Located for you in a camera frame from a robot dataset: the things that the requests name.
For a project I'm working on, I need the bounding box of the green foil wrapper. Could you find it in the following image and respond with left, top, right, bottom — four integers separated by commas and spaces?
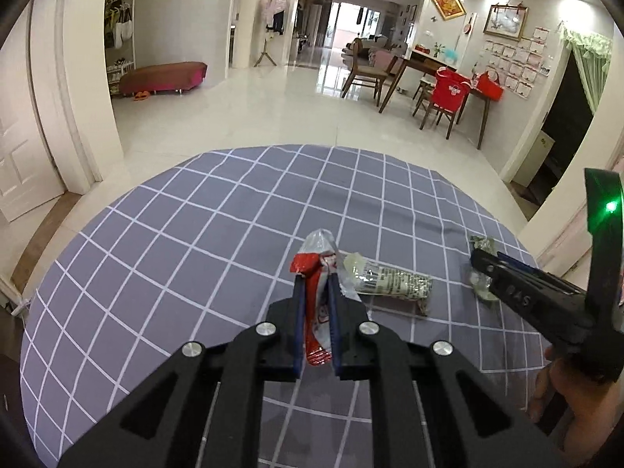
468, 234, 501, 302

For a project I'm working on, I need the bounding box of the printed plastic wrapper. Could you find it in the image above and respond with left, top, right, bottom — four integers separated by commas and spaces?
344, 252, 433, 316

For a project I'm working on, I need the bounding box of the red white snack wrapper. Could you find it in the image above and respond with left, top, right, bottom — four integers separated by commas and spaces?
290, 228, 360, 367

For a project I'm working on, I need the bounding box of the person's right hand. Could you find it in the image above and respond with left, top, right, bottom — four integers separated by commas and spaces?
528, 347, 623, 467

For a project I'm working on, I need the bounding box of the grey checked tablecloth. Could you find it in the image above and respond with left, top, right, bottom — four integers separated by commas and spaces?
20, 145, 544, 467

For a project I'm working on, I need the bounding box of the green frilled curtain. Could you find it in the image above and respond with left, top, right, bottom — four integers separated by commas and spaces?
562, 25, 612, 114

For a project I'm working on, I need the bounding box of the chair with red cover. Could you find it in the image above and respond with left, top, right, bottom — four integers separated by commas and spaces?
413, 67, 472, 140

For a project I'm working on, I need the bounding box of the wooden dining table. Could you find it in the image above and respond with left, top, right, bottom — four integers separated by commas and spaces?
379, 52, 501, 149

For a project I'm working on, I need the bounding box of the large framed painting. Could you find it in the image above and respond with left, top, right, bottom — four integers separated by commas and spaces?
483, 4, 529, 41

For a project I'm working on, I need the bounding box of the wooden dining chair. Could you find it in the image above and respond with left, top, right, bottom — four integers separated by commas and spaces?
340, 37, 406, 106

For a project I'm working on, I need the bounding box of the gold red framed picture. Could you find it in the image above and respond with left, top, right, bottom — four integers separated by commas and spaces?
431, 0, 465, 21

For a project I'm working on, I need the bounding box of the red upholstered bench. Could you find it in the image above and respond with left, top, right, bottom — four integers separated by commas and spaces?
119, 61, 208, 96

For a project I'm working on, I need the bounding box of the white shelf rack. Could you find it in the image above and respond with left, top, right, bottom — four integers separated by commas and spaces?
104, 0, 135, 97

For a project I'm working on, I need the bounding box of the white coat rack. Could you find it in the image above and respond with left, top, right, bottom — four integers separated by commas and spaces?
253, 0, 288, 68

